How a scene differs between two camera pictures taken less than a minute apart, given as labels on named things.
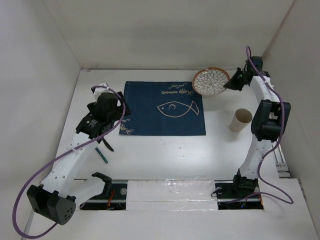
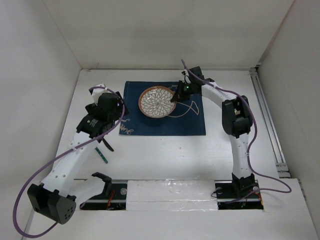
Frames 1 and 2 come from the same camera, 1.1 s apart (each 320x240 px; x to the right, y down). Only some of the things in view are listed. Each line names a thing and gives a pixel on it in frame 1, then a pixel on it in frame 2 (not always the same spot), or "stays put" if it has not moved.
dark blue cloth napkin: (164, 108) stays put
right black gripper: (232, 84) to (179, 96)
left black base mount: (113, 197) stays put
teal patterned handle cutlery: (101, 155) stays put
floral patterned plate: (210, 81) to (155, 102)
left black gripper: (119, 111) stays put
